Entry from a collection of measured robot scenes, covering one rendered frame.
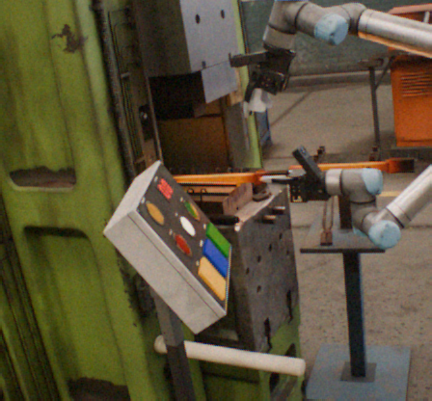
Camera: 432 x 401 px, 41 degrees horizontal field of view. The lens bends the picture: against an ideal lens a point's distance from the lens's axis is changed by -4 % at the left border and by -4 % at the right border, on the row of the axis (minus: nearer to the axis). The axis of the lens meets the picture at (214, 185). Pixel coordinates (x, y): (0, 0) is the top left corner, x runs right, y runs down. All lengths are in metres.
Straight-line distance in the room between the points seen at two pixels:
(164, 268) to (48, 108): 0.70
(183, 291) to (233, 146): 1.03
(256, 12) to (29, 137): 8.09
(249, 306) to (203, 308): 0.65
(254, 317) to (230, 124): 0.68
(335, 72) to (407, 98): 4.31
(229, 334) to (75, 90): 0.92
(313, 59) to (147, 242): 8.48
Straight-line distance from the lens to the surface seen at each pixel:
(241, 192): 1.87
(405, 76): 5.23
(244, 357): 1.65
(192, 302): 1.19
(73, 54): 1.52
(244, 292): 1.82
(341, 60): 9.43
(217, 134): 2.12
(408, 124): 5.32
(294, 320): 2.21
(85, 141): 1.56
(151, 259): 1.16
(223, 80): 1.79
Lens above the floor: 1.55
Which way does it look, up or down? 17 degrees down
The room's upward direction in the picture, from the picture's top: 9 degrees counter-clockwise
